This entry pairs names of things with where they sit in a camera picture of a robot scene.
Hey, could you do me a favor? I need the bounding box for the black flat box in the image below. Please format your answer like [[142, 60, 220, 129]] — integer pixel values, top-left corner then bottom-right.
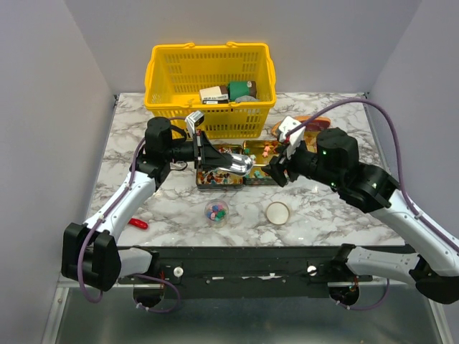
[[202, 100, 229, 105]]

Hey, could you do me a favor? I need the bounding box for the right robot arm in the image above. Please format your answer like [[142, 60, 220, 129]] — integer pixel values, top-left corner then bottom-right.
[[262, 128, 458, 305]]

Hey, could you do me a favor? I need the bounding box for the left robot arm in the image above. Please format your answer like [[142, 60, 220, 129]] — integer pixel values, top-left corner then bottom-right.
[[62, 117, 245, 292]]

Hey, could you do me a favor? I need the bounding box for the fake meat slice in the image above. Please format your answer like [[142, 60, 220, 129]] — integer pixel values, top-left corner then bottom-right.
[[270, 116, 331, 138]]

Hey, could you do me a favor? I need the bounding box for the white brown box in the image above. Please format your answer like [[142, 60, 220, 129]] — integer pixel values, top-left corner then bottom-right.
[[199, 85, 230, 102]]

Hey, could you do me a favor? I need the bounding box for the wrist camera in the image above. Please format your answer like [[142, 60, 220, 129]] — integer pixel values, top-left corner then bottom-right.
[[184, 110, 204, 138], [276, 116, 305, 158]]

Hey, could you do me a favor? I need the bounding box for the metal scoop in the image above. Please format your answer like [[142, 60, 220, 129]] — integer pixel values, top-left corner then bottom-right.
[[220, 153, 254, 176]]

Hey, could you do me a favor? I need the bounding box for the clear glass jar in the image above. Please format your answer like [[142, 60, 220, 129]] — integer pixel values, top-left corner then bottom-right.
[[204, 199, 229, 227]]

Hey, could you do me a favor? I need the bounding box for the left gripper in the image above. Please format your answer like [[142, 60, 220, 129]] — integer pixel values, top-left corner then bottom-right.
[[164, 129, 233, 172]]

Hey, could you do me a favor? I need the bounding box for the green brown package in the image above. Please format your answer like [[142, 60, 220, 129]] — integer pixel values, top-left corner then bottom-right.
[[227, 80, 257, 102]]

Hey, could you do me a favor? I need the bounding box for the tin of star candies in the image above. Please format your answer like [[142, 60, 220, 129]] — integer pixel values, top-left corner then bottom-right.
[[242, 140, 278, 186]]

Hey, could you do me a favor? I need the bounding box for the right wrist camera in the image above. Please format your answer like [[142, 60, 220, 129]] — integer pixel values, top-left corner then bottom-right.
[[276, 116, 305, 158]]

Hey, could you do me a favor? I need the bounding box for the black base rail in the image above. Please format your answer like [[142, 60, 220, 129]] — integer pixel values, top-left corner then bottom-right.
[[73, 244, 420, 300]]

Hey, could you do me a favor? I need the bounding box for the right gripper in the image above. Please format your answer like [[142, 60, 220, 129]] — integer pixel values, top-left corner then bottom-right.
[[260, 136, 343, 189]]

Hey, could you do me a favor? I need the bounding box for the grey pouch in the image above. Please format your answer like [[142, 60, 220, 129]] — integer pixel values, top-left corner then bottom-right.
[[235, 95, 259, 104]]

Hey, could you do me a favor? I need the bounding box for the tin of gummy candies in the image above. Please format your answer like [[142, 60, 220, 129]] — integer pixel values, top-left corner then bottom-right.
[[304, 131, 320, 153]]

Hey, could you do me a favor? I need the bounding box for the round jar lid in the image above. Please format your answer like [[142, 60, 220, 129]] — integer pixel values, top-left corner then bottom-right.
[[265, 201, 290, 226]]

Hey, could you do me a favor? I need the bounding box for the yellow plastic shopping basket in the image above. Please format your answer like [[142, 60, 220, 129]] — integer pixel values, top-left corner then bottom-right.
[[144, 42, 276, 139]]

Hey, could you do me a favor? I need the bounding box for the red chili pepper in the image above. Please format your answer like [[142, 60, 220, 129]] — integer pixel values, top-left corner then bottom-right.
[[128, 218, 148, 230]]

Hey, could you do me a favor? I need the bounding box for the tin of lollipops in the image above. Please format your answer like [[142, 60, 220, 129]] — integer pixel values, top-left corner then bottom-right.
[[196, 143, 244, 191]]

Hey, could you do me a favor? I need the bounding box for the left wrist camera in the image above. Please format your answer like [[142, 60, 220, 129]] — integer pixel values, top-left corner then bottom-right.
[[184, 110, 204, 138]]

